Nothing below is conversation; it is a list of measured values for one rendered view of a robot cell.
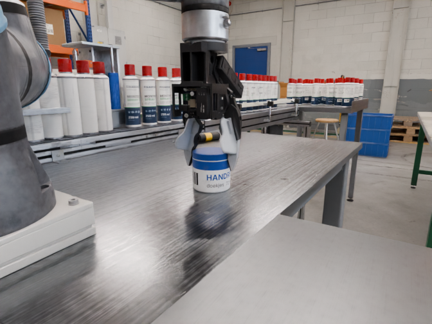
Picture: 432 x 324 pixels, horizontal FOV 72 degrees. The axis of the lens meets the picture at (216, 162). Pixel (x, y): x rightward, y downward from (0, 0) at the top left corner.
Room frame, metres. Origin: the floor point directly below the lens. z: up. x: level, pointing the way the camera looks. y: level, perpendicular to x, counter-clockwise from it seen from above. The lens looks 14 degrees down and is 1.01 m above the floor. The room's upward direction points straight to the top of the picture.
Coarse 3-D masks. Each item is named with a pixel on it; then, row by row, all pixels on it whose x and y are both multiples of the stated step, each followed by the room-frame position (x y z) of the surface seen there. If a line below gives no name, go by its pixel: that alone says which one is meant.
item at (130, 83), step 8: (128, 64) 1.00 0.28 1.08; (128, 72) 1.00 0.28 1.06; (128, 80) 0.99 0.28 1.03; (136, 80) 1.01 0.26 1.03; (128, 88) 0.99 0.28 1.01; (136, 88) 1.00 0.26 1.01; (128, 96) 0.99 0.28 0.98; (136, 96) 1.00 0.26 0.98; (128, 104) 0.99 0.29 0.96; (136, 104) 1.00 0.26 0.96; (128, 112) 0.99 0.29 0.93; (136, 112) 1.00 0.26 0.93; (128, 120) 0.99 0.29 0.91; (136, 120) 1.00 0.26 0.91; (128, 128) 0.99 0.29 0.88; (136, 128) 1.00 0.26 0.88
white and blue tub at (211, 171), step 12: (192, 156) 0.53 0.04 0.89; (204, 156) 0.50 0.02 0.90; (216, 156) 0.50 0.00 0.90; (204, 168) 0.50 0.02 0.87; (216, 168) 0.50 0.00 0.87; (228, 168) 0.52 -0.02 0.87; (204, 180) 0.50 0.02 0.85; (216, 180) 0.50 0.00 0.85; (228, 180) 0.52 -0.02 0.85; (204, 192) 0.50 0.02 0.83; (216, 192) 0.50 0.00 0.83
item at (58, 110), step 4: (48, 108) 0.75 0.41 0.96; (52, 108) 0.76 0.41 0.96; (56, 108) 0.76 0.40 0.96; (60, 108) 0.77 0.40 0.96; (64, 108) 0.78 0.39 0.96; (68, 108) 0.79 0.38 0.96; (24, 112) 0.70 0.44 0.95; (28, 112) 0.71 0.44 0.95; (32, 112) 0.72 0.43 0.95; (36, 112) 0.72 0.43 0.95; (40, 112) 0.73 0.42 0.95; (44, 112) 0.74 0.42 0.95; (48, 112) 0.75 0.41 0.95; (52, 112) 0.76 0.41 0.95; (56, 112) 0.76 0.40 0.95; (60, 112) 0.77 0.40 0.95; (64, 112) 0.78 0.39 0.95
